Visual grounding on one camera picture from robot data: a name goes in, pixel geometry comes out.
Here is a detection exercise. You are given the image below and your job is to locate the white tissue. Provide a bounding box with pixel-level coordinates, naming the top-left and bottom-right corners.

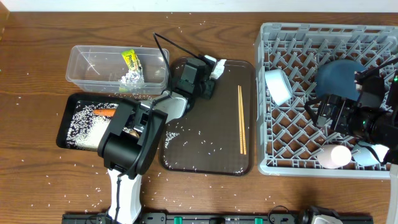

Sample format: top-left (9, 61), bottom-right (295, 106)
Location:
top-left (210, 59), bottom-right (226, 80)

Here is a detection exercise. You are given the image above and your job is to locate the wooden chopstick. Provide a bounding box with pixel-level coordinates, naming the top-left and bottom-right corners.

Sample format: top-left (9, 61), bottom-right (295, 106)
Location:
top-left (240, 87), bottom-right (247, 155)
top-left (238, 85), bottom-right (244, 154)

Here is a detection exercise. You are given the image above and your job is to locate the large dark blue bowl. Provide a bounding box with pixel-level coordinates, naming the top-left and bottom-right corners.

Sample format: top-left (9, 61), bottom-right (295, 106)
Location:
top-left (315, 60), bottom-right (366, 101)

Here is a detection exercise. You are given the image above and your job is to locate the pink plastic cup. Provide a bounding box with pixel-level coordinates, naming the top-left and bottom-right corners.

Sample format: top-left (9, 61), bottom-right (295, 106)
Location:
top-left (317, 144), bottom-right (351, 169)

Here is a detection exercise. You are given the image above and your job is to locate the small light blue cup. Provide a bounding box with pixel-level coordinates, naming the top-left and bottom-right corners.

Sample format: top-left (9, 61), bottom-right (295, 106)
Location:
top-left (353, 141), bottom-right (389, 166)

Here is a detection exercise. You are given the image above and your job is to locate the light blue rice bowl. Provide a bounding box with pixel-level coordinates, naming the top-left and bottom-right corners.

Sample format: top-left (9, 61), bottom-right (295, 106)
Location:
top-left (264, 69), bottom-right (293, 106)

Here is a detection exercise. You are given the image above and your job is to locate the aluminium foil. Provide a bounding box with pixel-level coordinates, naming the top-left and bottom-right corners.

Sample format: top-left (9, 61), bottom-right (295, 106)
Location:
top-left (119, 70), bottom-right (144, 84)

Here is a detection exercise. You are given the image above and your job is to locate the yellow snack wrapper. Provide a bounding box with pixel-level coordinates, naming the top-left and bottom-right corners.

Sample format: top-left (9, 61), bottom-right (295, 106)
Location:
top-left (121, 49), bottom-right (142, 72)

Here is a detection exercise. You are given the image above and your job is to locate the brown food scrap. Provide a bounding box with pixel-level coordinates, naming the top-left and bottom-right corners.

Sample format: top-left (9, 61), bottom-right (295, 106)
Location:
top-left (129, 130), bottom-right (140, 138)

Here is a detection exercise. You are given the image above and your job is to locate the orange carrot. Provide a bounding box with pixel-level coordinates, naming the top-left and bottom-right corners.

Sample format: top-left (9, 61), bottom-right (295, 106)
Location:
top-left (93, 109), bottom-right (116, 117)

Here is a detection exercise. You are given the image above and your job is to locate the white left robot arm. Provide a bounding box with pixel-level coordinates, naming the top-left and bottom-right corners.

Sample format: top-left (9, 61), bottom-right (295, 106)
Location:
top-left (97, 54), bottom-right (219, 223)

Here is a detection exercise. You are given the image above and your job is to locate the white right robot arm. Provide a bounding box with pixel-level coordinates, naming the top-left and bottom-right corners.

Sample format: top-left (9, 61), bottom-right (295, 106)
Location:
top-left (304, 58), bottom-right (397, 224)

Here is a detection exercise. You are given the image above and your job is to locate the grey dishwasher rack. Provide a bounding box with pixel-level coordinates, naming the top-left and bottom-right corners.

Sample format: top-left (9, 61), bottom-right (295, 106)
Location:
top-left (254, 23), bottom-right (397, 179)

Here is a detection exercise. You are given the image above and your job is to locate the dark brown serving tray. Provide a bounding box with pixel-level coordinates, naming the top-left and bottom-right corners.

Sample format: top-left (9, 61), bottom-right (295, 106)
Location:
top-left (158, 60), bottom-right (256, 176)

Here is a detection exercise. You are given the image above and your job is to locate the clear plastic bin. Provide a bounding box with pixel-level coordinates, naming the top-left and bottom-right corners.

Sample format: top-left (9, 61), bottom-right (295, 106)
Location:
top-left (65, 45), bottom-right (169, 95)

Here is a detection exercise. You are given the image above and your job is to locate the black rectangular tray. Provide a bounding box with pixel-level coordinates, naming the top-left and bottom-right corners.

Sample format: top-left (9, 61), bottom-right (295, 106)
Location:
top-left (56, 93), bottom-right (127, 150)

